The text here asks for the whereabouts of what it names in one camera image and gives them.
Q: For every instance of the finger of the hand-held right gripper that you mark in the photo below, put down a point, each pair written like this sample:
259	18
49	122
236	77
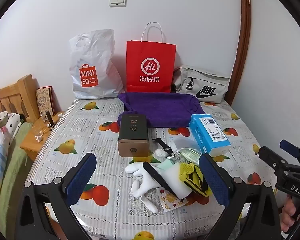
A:
267	155
288	147

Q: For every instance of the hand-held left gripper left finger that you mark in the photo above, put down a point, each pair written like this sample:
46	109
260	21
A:
81	177

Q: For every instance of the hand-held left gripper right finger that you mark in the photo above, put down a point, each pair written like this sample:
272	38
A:
215	180

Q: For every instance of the yellow black mesh glove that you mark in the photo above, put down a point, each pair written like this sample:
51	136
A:
195	180

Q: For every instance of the green tissue pack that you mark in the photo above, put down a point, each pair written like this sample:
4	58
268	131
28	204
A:
190	156

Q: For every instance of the white sponge block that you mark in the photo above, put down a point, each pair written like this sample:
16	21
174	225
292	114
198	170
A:
175	182

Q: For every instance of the mint green cloth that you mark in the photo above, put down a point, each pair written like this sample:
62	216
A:
167	165

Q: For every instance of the fruit print packet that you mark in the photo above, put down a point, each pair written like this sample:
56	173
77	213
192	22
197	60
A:
170	201

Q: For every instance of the black elastic band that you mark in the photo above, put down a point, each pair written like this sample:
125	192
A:
157	177

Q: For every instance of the small white cloth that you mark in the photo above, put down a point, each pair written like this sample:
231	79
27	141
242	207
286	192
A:
160	152

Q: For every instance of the person's right hand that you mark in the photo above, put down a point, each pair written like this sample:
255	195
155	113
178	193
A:
287	212

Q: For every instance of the fruit print tablecloth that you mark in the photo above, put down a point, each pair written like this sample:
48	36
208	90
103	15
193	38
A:
115	205

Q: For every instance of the blue tissue pack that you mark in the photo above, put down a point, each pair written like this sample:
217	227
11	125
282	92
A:
207	132

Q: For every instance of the wooden nightstand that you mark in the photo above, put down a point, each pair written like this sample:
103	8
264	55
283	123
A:
32	140

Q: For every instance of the green bed blanket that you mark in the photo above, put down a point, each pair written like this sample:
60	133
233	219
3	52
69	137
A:
15	170

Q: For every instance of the dark green gift box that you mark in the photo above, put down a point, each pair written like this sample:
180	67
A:
132	132

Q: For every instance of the patterned book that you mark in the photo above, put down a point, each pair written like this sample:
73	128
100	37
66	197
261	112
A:
45	102

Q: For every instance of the white spotted plush toy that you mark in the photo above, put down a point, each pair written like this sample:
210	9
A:
10	125

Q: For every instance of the purple towel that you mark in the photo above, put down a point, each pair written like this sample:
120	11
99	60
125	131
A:
162	107

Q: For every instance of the grey waist bag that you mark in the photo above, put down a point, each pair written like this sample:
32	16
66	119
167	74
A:
205	85

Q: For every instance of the wooden headboard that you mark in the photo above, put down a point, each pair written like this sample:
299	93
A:
25	90

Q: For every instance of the white plastic shopping bag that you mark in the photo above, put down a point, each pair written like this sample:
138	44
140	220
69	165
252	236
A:
95	62

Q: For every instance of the red paper bag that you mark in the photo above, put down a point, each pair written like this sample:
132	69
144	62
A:
150	62

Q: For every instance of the white light switch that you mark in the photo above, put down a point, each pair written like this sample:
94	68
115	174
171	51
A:
117	0

